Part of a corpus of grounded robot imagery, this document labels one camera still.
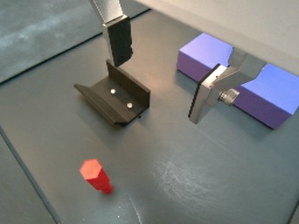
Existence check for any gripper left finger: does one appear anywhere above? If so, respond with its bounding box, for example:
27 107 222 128
89 0 134 67

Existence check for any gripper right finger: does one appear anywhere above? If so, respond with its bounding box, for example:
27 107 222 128
188 48 267 123

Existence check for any purple base board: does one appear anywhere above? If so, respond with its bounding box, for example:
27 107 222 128
176 34 299 129

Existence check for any black U-shaped holder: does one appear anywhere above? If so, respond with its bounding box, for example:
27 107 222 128
73 60 151 126

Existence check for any red hexagonal peg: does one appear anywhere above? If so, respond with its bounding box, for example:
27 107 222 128
79 159 113 194

